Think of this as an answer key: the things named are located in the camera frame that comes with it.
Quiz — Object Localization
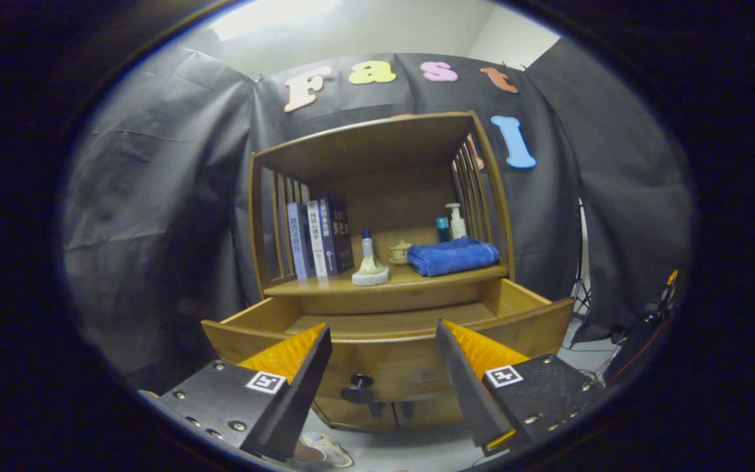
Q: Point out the black and orange equipment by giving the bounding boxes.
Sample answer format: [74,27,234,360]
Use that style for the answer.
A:
[604,269,680,387]

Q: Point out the pale blue book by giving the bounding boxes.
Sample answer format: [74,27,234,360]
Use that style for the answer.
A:
[286,202,317,281]

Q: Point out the wooden cabinet door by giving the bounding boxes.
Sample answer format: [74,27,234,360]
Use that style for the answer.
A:
[312,397,395,432]
[391,393,467,430]

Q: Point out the wooden countertop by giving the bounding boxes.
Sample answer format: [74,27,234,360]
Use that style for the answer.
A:
[263,262,509,297]

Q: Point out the white shoe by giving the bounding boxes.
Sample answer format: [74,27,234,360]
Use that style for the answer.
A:
[296,431,354,468]

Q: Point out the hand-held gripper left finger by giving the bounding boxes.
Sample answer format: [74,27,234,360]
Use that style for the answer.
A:
[138,323,333,463]

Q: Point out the folded blue towel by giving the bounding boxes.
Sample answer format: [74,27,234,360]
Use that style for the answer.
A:
[407,237,501,277]

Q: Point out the white pump bottle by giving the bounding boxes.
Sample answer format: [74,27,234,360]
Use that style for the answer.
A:
[445,203,467,240]

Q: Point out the black backdrop cloth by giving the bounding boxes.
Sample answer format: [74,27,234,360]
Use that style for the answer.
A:
[62,45,696,394]

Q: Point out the dark blue book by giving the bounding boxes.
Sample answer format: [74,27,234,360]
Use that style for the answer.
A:
[317,193,355,276]

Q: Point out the wooden cabinet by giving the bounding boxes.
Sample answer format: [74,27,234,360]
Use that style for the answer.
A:
[201,110,576,433]

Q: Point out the light stand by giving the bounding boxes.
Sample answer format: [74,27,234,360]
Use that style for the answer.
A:
[571,200,593,319]

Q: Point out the white spine book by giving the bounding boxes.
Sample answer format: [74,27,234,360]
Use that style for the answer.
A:
[305,199,330,278]

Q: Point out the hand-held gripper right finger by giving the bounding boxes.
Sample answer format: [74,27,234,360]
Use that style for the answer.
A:
[435,319,616,458]

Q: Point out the pale green brush white pad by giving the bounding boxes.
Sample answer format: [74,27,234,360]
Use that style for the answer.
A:
[351,252,391,287]

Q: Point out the wooden drawer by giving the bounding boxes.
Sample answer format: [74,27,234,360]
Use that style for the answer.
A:
[201,278,576,404]

